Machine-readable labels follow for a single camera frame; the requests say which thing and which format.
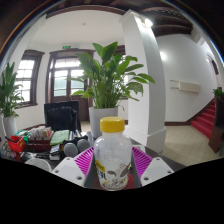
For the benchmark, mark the black flat box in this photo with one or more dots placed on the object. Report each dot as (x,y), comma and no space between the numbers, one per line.
(55,150)

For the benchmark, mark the dark-framed window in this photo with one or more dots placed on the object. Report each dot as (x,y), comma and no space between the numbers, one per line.
(28,76)

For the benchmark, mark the dark wooden glazed door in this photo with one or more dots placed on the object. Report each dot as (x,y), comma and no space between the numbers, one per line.
(63,80)

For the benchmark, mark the green cloth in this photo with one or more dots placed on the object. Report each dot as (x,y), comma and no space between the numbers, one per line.
(60,137)

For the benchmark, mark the clear bottle with yellow cap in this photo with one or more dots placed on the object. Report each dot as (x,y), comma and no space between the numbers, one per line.
(112,156)

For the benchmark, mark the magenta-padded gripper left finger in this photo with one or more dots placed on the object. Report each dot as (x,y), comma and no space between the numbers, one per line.
(68,170)

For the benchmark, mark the grey-ended black dumbbell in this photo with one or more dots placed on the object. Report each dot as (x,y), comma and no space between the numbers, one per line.
(71,149)

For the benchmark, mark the white wall unit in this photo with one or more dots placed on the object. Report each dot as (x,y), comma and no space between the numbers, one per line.
(186,86)

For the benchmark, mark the green exit sign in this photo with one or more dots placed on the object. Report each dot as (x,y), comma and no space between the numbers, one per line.
(66,47)

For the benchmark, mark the green plant in white pot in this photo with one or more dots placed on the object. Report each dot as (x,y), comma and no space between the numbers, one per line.
(103,120)
(8,96)

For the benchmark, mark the small green plant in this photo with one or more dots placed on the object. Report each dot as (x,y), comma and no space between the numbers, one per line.
(219,92)

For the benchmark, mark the black office chair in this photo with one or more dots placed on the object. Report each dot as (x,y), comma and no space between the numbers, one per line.
(61,116)

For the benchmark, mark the red carpeted staircase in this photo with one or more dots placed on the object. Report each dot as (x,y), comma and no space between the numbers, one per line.
(205,121)

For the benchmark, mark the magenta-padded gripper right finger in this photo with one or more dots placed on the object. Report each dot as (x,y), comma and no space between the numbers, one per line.
(157,170)

